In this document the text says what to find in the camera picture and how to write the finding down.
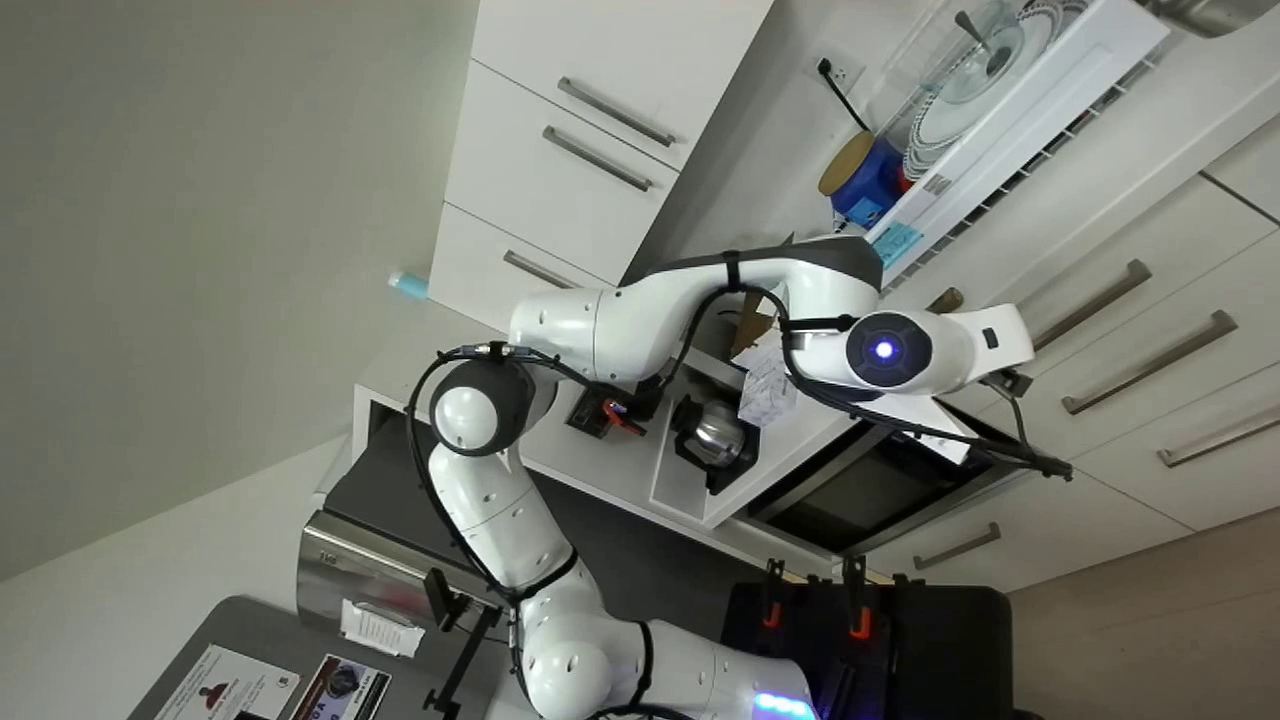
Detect white dish rack tray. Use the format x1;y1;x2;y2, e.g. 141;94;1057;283
859;0;1178;283

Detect stainless steel box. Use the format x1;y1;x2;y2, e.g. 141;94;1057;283
295;514;443;631

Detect brown cardboard box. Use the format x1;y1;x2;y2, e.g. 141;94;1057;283
725;291;776;361

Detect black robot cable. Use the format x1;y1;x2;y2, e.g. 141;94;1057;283
406;243;865;431

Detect light blue tape piece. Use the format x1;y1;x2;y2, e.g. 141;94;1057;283
383;270;438;303

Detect black equipment case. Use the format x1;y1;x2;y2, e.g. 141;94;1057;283
725;552;1015;720

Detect clear glass lid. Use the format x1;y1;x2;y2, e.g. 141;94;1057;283
908;4;1064;154

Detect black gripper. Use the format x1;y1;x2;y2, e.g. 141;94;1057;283
988;365;1039;403

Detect black orange clamp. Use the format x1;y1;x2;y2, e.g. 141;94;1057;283
755;556;789;638
839;552;882;649

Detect white paper napkin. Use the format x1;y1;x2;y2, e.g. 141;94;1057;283
337;595;431;661

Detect blue jar with cork lid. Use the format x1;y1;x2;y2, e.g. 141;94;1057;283
818;128;911;233

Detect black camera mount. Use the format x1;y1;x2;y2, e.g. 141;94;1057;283
422;563;510;720

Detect white upper cabinets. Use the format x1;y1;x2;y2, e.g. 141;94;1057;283
430;195;632;341

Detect white wall cabinet door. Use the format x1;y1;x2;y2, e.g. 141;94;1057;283
468;0;779;175
441;51;698;289

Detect grey table surface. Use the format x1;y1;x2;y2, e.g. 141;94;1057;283
128;594;535;720

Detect white drawer with steel handle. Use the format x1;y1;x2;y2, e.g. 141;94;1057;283
1015;229;1280;473
1074;347;1280;543

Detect white printed paper sheet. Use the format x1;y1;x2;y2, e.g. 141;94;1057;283
736;334;804;437

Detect shallow white drawer front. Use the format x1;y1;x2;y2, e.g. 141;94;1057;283
865;458;1198;595

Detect white instruction sheet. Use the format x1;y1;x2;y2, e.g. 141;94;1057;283
157;639;299;720

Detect black power cord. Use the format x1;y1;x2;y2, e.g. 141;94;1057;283
813;51;871;135

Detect dark printed card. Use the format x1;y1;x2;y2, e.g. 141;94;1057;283
284;652;394;720

